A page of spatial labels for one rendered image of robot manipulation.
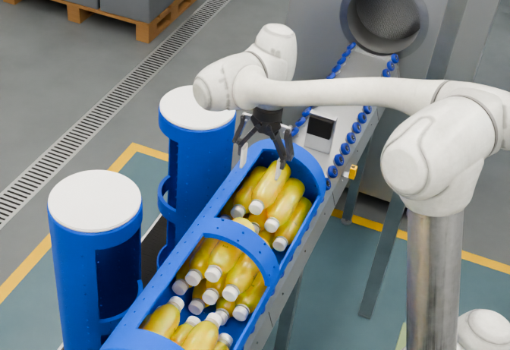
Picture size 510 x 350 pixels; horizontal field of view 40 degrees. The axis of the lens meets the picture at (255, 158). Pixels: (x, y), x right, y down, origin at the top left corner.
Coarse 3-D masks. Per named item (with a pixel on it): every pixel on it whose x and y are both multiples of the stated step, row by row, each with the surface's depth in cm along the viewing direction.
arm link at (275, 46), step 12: (276, 24) 167; (264, 36) 164; (276, 36) 163; (288, 36) 164; (252, 48) 166; (264, 48) 164; (276, 48) 164; (288, 48) 165; (264, 60) 163; (276, 60) 164; (288, 60) 166; (276, 72) 165; (288, 72) 169
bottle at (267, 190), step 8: (272, 168) 211; (288, 168) 213; (264, 176) 208; (272, 176) 208; (280, 176) 209; (288, 176) 213; (264, 184) 204; (272, 184) 205; (280, 184) 208; (256, 192) 203; (264, 192) 202; (272, 192) 204; (256, 200) 202; (264, 200) 202; (272, 200) 204; (264, 208) 204
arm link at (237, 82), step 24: (216, 72) 156; (240, 72) 155; (264, 72) 160; (216, 96) 155; (240, 96) 155; (264, 96) 152; (288, 96) 150; (312, 96) 149; (336, 96) 148; (360, 96) 148; (384, 96) 146; (408, 96) 141; (432, 96) 137
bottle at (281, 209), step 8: (288, 184) 213; (296, 184) 214; (280, 192) 211; (288, 192) 210; (296, 192) 212; (280, 200) 207; (288, 200) 208; (296, 200) 211; (272, 208) 205; (280, 208) 205; (288, 208) 206; (272, 216) 204; (280, 216) 204; (288, 216) 206; (280, 224) 205
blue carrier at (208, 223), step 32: (256, 160) 209; (224, 192) 198; (320, 192) 214; (192, 224) 193; (224, 224) 184; (256, 256) 181; (288, 256) 195; (160, 288) 168; (192, 288) 199; (128, 320) 162; (256, 320) 179
